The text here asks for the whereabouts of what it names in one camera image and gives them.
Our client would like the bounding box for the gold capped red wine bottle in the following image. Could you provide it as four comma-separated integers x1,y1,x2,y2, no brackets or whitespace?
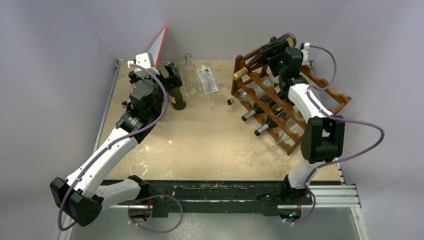
233,32,297,81

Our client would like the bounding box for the dark green wine bottle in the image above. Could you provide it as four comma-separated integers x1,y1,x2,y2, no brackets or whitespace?
167,80,187,111

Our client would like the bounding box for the silver capped bottle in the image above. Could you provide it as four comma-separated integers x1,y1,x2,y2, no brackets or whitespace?
254,109,290,136
241,95,278,122

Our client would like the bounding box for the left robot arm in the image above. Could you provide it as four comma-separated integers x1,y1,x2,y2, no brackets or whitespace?
49,62,183,231

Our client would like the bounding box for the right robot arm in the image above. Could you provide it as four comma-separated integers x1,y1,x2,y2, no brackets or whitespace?
260,42,345,204

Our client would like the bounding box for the wooden wine rack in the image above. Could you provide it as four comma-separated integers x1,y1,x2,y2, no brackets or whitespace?
230,35,353,156

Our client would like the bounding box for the clear bottle in rack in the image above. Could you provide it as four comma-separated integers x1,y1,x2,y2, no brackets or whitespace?
232,76,281,100

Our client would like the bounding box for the red framed whiteboard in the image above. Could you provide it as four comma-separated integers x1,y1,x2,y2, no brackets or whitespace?
147,27,167,67

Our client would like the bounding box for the white printed card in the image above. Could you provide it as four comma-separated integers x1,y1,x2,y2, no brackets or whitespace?
197,65,220,94

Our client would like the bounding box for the small dark cork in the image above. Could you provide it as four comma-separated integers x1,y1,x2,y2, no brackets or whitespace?
226,98,235,106

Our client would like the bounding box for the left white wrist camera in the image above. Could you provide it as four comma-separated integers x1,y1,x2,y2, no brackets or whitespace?
127,52,160,78

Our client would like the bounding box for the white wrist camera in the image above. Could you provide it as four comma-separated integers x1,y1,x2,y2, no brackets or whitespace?
127,52,160,78
299,42,311,52

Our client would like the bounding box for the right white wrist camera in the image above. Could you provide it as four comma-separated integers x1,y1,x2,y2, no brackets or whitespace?
299,42,311,52

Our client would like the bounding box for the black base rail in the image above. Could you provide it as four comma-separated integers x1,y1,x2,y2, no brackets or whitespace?
99,179,362,219

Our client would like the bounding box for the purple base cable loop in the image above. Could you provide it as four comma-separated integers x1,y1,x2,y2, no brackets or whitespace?
127,195,185,235

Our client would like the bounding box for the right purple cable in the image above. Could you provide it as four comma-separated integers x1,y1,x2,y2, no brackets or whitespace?
303,44,386,186

